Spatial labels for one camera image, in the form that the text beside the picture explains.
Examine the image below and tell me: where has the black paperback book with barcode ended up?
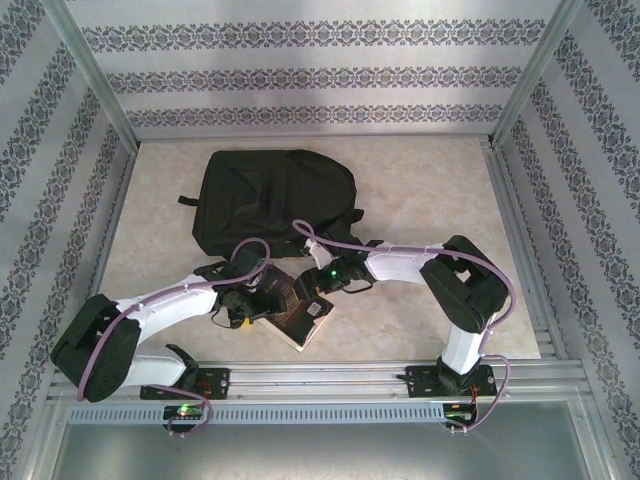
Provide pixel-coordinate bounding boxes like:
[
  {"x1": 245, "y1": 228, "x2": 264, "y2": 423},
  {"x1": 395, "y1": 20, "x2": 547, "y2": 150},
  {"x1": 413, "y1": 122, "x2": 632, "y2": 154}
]
[{"x1": 254, "y1": 263, "x2": 335, "y2": 354}]

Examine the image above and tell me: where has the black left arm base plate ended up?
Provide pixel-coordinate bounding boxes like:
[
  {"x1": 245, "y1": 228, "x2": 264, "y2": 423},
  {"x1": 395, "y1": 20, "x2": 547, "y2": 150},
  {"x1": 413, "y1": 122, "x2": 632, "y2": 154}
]
[{"x1": 139, "y1": 367, "x2": 232, "y2": 401}]

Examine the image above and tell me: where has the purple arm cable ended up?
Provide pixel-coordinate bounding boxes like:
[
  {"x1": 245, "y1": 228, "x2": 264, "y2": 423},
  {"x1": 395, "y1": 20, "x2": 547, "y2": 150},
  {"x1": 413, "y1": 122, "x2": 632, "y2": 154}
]
[
  {"x1": 74, "y1": 237, "x2": 273, "y2": 440},
  {"x1": 291, "y1": 218, "x2": 516, "y2": 435}
]

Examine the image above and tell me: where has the aluminium side rail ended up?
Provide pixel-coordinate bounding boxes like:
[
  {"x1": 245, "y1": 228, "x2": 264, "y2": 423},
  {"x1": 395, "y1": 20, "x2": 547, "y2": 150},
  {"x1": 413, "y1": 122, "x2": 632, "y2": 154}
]
[
  {"x1": 69, "y1": 144, "x2": 139, "y2": 364},
  {"x1": 480, "y1": 138, "x2": 570, "y2": 360}
]

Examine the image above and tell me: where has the grey metal panel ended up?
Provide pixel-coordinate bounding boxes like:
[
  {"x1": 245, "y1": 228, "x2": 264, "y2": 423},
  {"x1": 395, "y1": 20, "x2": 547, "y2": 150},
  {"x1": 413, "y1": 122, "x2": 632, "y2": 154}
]
[{"x1": 47, "y1": 422, "x2": 609, "y2": 480}]

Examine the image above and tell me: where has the left controller board with LED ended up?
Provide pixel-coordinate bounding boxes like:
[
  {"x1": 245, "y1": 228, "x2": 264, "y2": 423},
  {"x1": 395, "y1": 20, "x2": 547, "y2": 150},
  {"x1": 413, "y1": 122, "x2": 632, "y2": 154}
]
[{"x1": 163, "y1": 404, "x2": 206, "y2": 421}]

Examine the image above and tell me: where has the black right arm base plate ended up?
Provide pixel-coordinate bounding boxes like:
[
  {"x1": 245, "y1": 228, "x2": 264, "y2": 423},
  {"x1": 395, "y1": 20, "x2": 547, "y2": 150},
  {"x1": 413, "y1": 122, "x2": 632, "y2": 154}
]
[{"x1": 405, "y1": 364, "x2": 497, "y2": 400}]

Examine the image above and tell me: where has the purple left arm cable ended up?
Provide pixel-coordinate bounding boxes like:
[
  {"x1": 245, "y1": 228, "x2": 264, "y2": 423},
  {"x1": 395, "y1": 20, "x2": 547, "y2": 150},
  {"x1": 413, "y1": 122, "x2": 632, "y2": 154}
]
[{"x1": 74, "y1": 237, "x2": 273, "y2": 440}]

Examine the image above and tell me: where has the aluminium frame post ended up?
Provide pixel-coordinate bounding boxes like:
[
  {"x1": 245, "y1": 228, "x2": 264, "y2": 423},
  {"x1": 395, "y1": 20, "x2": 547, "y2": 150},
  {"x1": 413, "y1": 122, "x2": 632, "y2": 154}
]
[
  {"x1": 491, "y1": 0, "x2": 585, "y2": 149},
  {"x1": 39, "y1": 0, "x2": 140, "y2": 149}
]

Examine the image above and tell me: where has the aluminium back rail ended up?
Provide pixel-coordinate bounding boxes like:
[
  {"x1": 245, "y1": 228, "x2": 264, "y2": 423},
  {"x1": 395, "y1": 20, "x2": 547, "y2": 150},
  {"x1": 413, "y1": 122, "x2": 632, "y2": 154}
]
[{"x1": 133, "y1": 130, "x2": 497, "y2": 142}]

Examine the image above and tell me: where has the black backpack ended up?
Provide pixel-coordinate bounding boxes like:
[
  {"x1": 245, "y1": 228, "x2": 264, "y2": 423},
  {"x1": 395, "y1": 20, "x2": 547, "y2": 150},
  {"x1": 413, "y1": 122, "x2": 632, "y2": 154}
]
[{"x1": 177, "y1": 148, "x2": 365, "y2": 259}]

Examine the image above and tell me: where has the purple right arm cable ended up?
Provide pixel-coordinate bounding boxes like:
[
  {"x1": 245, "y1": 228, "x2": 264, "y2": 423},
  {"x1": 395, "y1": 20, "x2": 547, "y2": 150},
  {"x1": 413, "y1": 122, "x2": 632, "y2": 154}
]
[{"x1": 291, "y1": 218, "x2": 516, "y2": 435}]

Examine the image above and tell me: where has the grey slotted cable duct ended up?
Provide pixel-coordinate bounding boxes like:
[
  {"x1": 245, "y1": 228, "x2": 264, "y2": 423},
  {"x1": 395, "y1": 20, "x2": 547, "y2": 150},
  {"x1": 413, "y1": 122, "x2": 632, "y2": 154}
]
[{"x1": 67, "y1": 402, "x2": 576, "y2": 424}]

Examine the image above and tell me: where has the aluminium mounting rail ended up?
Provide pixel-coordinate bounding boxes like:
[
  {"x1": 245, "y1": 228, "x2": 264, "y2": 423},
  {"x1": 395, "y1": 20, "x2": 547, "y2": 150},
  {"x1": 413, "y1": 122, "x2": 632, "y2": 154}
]
[{"x1": 47, "y1": 362, "x2": 589, "y2": 401}]

